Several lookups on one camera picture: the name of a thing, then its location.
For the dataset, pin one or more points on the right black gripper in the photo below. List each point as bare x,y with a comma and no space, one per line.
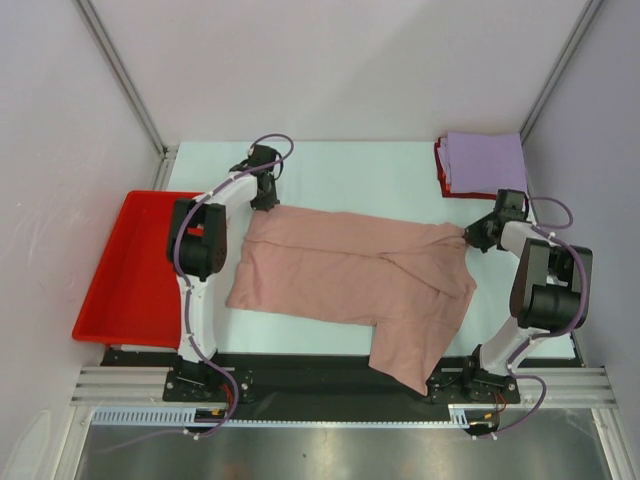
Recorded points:
480,235

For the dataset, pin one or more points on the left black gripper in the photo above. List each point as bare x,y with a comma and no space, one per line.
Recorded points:
268,204

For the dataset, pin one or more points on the pink t shirt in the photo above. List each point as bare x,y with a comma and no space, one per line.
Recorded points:
409,281

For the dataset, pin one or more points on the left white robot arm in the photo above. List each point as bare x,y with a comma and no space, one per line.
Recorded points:
197,248

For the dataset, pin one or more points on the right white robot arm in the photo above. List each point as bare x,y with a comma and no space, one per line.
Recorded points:
549,299

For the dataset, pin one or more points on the folded red t shirt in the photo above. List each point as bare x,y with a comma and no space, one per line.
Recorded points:
473,195

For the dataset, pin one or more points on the folded lilac t shirt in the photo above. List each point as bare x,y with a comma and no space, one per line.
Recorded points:
484,164

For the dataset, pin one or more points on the folded orange t shirt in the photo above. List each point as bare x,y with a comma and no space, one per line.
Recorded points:
442,176

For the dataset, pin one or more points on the red plastic bin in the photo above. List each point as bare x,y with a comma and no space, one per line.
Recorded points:
133,298

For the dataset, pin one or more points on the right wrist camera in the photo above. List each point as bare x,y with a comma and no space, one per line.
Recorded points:
511,205

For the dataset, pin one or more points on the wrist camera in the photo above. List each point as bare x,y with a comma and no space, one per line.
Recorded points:
260,159
511,205

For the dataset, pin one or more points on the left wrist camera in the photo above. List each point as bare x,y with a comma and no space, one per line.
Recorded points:
260,159

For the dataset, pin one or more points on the white cable duct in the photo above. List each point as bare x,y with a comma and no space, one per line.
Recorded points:
202,418

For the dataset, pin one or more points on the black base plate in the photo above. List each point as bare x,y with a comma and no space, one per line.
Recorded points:
295,387

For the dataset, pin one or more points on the aluminium frame rail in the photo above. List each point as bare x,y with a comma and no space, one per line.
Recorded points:
555,388

